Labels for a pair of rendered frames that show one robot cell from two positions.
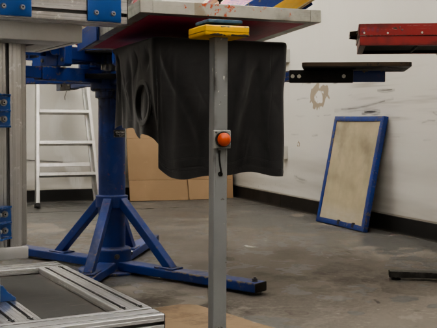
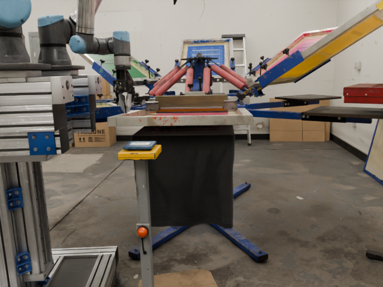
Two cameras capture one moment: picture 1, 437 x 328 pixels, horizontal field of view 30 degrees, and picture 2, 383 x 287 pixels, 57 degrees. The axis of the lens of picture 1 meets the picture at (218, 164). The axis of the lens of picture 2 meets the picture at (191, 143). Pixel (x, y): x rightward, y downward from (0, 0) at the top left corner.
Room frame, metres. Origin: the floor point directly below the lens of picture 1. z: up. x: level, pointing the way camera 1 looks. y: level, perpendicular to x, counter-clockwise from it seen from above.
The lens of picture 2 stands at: (1.21, -0.73, 1.22)
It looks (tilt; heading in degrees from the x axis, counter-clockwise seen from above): 12 degrees down; 27
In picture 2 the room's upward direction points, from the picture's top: 2 degrees counter-clockwise
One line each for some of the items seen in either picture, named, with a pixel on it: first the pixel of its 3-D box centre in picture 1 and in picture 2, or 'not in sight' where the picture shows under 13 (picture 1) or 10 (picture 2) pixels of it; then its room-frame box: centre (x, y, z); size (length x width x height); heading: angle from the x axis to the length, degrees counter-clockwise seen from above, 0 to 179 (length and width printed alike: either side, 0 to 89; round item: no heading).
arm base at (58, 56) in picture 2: not in sight; (54, 54); (2.46, 0.63, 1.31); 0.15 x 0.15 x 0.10
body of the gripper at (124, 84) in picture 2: not in sight; (123, 80); (2.53, 0.29, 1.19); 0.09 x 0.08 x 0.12; 22
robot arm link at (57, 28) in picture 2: not in sight; (52, 29); (2.47, 0.63, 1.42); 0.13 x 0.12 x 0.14; 171
